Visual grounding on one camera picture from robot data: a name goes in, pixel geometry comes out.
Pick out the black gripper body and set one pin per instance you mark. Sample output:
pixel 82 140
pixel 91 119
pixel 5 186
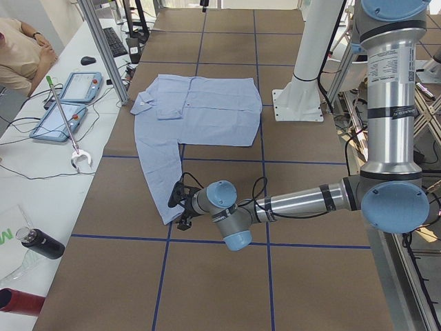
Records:
pixel 188 212

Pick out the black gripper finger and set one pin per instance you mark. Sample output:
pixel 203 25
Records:
pixel 185 223

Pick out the light blue striped shirt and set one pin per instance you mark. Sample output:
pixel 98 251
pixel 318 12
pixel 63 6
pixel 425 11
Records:
pixel 176 110

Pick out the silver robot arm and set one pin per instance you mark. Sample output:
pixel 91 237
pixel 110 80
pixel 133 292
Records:
pixel 387 189

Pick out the metal reacher grabber tool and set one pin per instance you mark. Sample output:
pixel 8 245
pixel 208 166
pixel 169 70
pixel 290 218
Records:
pixel 78 153

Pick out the lower blue teach pendant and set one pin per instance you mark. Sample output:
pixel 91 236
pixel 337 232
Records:
pixel 52 126

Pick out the blue teach pendant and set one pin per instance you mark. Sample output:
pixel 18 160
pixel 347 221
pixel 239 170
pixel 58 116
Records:
pixel 52 126
pixel 81 87

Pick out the upper blue teach pendant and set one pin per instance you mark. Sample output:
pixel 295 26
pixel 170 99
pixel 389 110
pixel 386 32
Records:
pixel 81 87

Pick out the black water bottle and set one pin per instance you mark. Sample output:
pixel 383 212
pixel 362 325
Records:
pixel 40 242

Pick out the black keyboard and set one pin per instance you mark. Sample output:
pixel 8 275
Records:
pixel 116 46

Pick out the black computer mouse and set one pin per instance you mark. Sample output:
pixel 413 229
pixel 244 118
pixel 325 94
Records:
pixel 85 61

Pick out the clear plastic bag green print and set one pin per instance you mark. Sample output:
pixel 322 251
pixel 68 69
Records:
pixel 16 260

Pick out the red water bottle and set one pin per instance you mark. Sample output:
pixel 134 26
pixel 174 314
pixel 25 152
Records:
pixel 18 302

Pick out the person in beige shirt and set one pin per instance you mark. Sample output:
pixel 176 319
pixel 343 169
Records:
pixel 26 56

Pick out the white pedestal column base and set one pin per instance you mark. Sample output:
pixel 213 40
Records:
pixel 300 99

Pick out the aluminium frame post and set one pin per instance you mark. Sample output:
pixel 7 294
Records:
pixel 98 35

